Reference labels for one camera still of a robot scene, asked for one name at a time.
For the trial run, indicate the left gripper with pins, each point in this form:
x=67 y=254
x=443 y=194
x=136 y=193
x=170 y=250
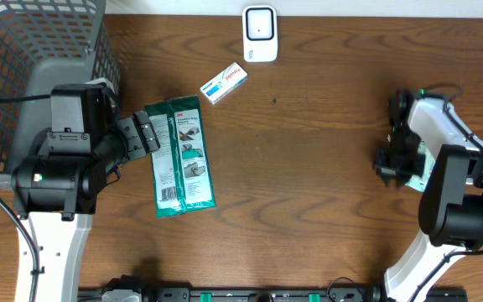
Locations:
x=131 y=130

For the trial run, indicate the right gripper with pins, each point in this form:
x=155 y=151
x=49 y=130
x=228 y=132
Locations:
x=402 y=176

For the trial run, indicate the teal snack packet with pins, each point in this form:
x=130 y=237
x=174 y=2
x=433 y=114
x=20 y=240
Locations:
x=419 y=182

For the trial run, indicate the large green box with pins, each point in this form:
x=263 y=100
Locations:
x=181 y=171

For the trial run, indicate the white green box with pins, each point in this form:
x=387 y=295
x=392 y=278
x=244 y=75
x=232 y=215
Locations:
x=224 y=83

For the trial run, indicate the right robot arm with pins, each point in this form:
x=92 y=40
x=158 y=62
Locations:
x=430 y=143

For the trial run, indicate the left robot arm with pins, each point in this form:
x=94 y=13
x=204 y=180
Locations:
x=56 y=187

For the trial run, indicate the grey plastic mesh basket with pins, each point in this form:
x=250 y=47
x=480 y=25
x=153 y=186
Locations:
x=45 y=43

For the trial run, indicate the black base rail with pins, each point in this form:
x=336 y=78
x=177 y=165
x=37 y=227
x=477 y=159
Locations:
x=229 y=295

